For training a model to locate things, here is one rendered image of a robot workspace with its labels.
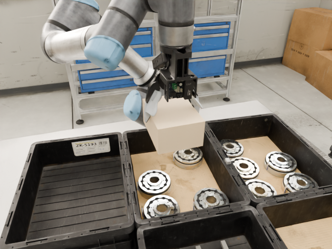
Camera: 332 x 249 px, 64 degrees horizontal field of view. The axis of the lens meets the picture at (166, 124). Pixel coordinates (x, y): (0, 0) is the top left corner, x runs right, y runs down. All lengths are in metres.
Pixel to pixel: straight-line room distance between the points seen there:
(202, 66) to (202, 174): 2.06
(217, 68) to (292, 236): 2.35
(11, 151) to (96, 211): 0.68
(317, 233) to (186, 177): 0.40
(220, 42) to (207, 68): 0.29
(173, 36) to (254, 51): 3.71
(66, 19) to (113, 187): 0.55
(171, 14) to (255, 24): 3.58
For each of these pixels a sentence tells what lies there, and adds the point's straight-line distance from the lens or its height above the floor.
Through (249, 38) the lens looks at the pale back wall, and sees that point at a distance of 4.13.
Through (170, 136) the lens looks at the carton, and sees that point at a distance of 0.64.
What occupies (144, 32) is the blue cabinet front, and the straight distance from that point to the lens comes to 2.57.
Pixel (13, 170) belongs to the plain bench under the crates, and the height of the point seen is 0.70.
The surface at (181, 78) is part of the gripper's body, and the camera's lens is 0.59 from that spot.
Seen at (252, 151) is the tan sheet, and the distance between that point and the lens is 1.07.
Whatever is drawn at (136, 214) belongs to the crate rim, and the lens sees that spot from 0.69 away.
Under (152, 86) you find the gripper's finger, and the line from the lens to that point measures 0.64.
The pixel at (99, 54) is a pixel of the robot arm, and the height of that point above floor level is 1.30.
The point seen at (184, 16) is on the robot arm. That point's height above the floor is 1.36.
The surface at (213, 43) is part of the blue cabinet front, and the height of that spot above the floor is 0.68.
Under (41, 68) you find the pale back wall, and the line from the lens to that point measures 3.54.
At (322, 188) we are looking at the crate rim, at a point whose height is 0.93.
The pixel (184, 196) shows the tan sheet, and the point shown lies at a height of 0.83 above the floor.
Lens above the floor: 1.47
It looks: 33 degrees down
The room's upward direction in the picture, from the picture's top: straight up
